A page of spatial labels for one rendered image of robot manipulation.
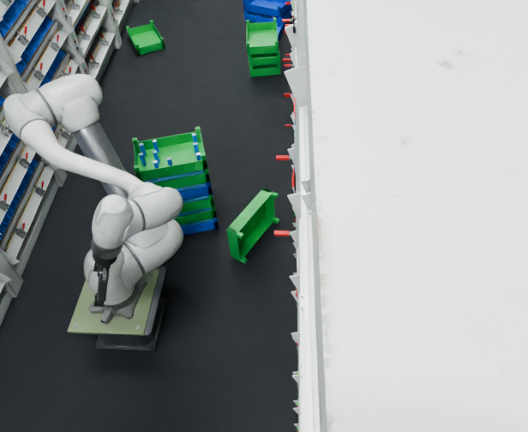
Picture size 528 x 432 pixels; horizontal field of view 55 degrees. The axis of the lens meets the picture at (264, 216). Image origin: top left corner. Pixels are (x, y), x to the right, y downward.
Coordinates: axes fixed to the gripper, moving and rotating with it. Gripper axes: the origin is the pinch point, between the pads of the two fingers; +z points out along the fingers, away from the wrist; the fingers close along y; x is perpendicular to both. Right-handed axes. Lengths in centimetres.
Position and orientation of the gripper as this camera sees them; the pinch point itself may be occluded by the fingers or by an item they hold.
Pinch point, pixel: (99, 285)
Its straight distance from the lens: 178.0
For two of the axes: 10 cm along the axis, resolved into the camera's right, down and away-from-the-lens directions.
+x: -9.2, -0.6, -3.9
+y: -2.1, -7.6, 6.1
